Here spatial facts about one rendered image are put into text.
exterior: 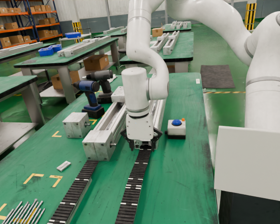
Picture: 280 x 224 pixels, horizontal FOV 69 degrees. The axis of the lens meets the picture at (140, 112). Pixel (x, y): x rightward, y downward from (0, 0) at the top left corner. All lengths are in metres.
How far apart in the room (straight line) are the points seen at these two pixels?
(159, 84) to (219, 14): 0.36
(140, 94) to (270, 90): 0.41
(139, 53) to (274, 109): 0.46
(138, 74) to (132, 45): 0.14
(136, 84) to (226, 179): 0.41
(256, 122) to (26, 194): 0.81
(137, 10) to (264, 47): 0.46
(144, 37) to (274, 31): 0.41
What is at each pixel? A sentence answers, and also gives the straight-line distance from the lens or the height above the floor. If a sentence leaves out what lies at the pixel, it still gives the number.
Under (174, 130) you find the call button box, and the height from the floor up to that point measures 0.83.
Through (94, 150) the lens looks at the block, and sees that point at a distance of 0.87.
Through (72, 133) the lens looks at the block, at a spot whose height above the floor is 0.81.
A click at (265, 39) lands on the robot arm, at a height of 1.20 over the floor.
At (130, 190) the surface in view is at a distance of 0.70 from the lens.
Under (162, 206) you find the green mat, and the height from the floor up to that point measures 0.78.
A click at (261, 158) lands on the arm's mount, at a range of 0.67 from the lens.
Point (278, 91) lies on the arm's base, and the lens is 0.77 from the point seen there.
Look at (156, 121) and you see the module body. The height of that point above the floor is 0.86.
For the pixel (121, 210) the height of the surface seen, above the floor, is 0.81.
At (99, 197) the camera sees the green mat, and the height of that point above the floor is 0.78.
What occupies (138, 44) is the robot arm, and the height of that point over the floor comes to 1.22.
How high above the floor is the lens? 1.32
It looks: 26 degrees down
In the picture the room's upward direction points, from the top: 6 degrees counter-clockwise
